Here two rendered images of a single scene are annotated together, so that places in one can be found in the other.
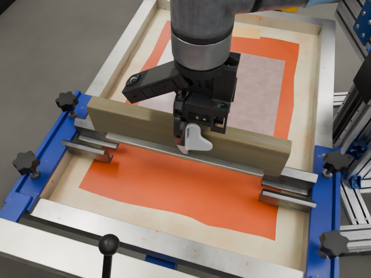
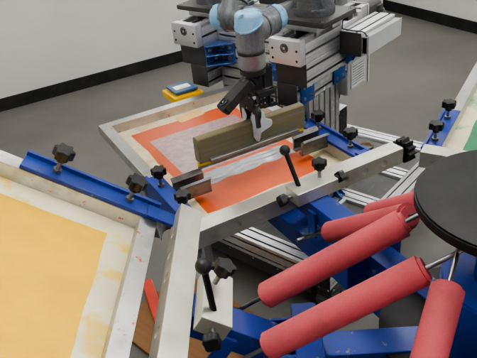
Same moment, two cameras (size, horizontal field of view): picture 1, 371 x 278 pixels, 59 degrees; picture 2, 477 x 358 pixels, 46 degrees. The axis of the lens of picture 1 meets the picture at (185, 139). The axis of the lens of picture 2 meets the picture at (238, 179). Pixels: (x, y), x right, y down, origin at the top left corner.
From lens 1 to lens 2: 127 cm
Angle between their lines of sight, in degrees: 38
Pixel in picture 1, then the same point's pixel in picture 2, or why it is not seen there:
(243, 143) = (282, 112)
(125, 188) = (233, 197)
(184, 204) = (271, 182)
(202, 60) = (262, 62)
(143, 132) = (231, 141)
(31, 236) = (231, 209)
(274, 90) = not seen: hidden behind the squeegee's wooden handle
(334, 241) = (349, 129)
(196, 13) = (258, 41)
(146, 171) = (233, 187)
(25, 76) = not seen: outside the picture
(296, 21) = (217, 93)
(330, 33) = not seen: hidden behind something
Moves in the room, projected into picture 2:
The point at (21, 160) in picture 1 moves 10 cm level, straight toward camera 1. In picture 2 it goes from (181, 194) to (219, 191)
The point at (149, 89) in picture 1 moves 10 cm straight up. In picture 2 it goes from (238, 96) to (235, 61)
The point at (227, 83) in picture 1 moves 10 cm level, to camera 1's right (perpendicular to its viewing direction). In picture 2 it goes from (269, 74) to (292, 63)
